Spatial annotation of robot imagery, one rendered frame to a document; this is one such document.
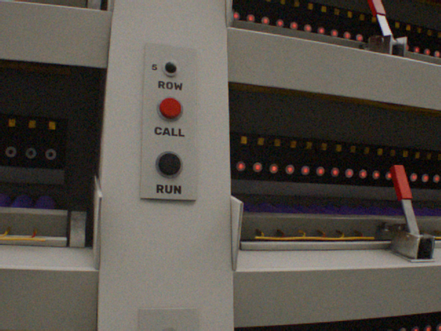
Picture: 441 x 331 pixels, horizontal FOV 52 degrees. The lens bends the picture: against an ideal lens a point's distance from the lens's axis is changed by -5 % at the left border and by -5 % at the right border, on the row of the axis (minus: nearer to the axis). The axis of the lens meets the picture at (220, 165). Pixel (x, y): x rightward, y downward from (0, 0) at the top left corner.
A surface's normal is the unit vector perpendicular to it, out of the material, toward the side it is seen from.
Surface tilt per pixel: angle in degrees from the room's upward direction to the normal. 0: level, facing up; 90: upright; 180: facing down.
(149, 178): 90
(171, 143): 90
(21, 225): 112
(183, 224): 90
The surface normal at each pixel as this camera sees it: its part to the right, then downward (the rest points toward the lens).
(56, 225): 0.28, 0.12
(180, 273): 0.29, -0.25
